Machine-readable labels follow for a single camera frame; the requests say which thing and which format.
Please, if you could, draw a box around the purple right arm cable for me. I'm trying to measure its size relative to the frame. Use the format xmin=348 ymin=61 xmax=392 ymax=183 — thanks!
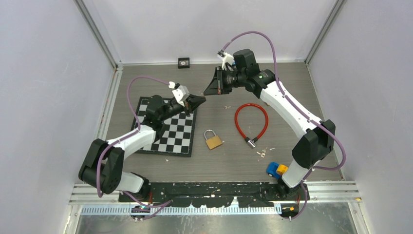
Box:
xmin=221 ymin=31 xmax=347 ymax=221

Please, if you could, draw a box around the red cable lock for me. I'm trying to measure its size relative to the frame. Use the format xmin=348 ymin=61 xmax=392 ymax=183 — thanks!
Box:
xmin=234 ymin=103 xmax=269 ymax=149

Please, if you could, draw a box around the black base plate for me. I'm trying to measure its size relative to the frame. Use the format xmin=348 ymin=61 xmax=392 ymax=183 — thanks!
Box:
xmin=119 ymin=182 xmax=309 ymax=208

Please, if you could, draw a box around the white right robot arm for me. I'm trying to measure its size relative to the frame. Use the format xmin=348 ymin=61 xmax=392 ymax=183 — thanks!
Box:
xmin=204 ymin=49 xmax=336 ymax=200

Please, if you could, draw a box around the small black square box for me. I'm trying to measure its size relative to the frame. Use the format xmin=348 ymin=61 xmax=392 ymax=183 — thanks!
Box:
xmin=177 ymin=58 xmax=190 ymax=69

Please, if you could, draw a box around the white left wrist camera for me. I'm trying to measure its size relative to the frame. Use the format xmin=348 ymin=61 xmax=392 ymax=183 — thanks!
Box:
xmin=172 ymin=85 xmax=190 ymax=106

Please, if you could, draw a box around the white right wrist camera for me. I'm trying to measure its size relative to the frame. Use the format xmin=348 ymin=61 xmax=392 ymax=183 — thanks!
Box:
xmin=217 ymin=50 xmax=234 ymax=70

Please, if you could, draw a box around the brass padlock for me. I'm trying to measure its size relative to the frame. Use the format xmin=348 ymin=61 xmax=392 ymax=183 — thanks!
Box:
xmin=204 ymin=129 xmax=223 ymax=150

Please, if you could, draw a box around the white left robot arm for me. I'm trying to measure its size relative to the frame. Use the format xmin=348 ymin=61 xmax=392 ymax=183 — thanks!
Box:
xmin=78 ymin=95 xmax=206 ymax=202

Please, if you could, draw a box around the blue yellow toy car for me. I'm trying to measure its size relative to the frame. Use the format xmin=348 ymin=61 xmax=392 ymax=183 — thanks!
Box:
xmin=266 ymin=162 xmax=288 ymax=179

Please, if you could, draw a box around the silver key bunch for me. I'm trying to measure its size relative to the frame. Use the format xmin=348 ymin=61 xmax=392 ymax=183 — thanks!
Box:
xmin=257 ymin=147 xmax=268 ymax=158

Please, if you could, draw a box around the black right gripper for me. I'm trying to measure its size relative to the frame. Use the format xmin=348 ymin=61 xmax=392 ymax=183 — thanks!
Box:
xmin=205 ymin=66 xmax=246 ymax=96

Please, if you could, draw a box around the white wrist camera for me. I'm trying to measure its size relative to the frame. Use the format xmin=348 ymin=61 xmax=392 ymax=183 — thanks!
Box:
xmin=217 ymin=50 xmax=234 ymax=70
xmin=172 ymin=85 xmax=190 ymax=106

